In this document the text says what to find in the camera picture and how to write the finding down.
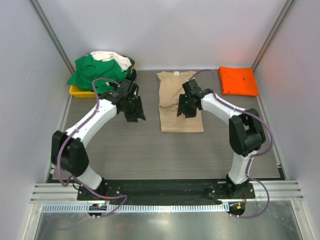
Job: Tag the beige t shirt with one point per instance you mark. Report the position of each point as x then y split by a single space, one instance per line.
170 88

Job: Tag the green t shirt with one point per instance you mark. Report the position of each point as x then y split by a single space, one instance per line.
87 69

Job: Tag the left aluminium frame post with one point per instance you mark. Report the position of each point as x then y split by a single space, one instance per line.
51 33

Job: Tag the slotted cable duct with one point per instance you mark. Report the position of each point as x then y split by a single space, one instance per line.
99 208

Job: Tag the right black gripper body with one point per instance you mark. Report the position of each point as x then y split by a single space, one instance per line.
190 96

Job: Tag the right aluminium frame post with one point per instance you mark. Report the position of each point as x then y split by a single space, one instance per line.
280 19

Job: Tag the white t shirt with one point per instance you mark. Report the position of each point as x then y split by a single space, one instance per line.
105 56

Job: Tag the aluminium frame post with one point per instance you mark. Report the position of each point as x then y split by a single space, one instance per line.
280 19
51 33

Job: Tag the yellow plastic bin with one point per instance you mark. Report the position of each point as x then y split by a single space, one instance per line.
78 93

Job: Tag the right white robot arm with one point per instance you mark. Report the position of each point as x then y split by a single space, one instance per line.
246 133

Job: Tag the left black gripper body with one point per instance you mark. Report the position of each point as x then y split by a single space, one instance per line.
130 107

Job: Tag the folded orange t shirt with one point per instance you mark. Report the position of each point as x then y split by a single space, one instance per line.
238 81

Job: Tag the black t shirt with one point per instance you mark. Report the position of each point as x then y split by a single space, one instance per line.
111 80

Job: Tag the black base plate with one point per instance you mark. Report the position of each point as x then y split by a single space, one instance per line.
175 192

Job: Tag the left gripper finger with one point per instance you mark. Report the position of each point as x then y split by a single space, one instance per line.
139 109
132 118

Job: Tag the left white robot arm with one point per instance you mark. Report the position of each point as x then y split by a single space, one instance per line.
68 148

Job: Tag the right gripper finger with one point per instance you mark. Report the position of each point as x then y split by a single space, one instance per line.
181 110
190 113

